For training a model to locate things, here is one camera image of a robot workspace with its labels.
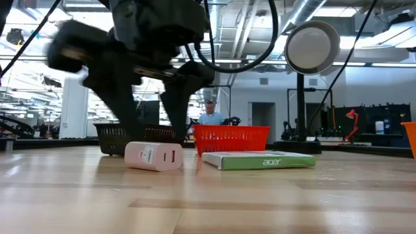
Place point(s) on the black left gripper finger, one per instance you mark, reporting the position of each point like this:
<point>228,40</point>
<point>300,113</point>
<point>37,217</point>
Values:
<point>182,94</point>
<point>110,78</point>

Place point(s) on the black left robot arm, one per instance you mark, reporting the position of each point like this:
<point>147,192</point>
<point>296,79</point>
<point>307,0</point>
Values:
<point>4,9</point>

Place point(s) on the orange plastic bin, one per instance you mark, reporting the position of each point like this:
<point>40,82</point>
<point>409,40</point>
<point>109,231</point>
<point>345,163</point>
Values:
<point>411,139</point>

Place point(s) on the person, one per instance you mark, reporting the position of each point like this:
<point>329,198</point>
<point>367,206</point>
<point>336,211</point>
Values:
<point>210,117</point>

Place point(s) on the black plastic basket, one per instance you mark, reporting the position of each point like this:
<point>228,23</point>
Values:
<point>110,138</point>

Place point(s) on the red plastic basket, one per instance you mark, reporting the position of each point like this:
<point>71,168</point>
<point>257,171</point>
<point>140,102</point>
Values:
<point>230,139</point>

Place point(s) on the white green acer box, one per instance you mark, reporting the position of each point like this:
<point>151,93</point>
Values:
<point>260,161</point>

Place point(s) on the black desk lamp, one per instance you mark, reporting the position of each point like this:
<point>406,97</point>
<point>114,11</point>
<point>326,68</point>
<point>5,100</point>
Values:
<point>300,107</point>

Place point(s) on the red background desk lamp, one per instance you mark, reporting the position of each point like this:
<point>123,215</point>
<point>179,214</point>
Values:
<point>353,123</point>

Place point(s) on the white background container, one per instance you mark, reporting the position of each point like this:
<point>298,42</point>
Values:
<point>379,127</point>

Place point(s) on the black background shelf unit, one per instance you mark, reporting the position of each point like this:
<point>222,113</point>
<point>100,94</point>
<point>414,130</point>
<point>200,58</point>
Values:
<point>393,120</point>

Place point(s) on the black aluminium table frame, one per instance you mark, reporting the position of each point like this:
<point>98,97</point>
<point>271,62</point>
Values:
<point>48,144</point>

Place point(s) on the black background frame stand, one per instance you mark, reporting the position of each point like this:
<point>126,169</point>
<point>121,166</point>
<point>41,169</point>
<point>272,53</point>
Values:
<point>325,89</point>

